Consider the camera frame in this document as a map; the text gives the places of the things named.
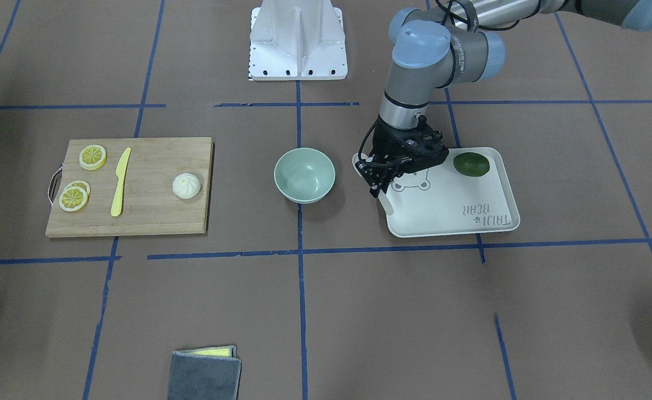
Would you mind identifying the bamboo cutting board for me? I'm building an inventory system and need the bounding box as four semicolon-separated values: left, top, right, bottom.
46;137;214;238

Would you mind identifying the pale green bowl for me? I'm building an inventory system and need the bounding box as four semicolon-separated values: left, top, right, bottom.
274;148;336;204

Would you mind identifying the yellow plastic knife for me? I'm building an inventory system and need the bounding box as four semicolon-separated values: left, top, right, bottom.
110;147;132;217

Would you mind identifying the yellow sponge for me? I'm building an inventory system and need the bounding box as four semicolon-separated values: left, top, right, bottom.
191;346;234;357

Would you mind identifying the green lime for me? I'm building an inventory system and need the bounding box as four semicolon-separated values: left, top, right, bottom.
453;152;491;177

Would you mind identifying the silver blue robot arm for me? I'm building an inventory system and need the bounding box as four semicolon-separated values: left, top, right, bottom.
355;1;652;198

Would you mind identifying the lemon slice behind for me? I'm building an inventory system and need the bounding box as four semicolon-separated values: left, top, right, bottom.
64;180;91;196

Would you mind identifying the lemon slice front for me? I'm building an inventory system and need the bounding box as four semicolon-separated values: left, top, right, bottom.
59;186;89;212

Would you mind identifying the white bear tray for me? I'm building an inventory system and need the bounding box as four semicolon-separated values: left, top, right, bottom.
377;147;521;238

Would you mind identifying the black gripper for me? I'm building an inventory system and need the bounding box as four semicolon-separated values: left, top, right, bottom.
356;116;449;198

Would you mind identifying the lemon slice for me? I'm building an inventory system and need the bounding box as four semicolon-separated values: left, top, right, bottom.
64;180;91;196
78;144;107;171
59;186;89;212

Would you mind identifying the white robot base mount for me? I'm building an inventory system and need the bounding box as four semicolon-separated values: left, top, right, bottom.
248;1;349;81

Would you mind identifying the lemon slice top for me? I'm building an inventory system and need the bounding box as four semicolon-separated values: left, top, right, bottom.
78;144;107;171

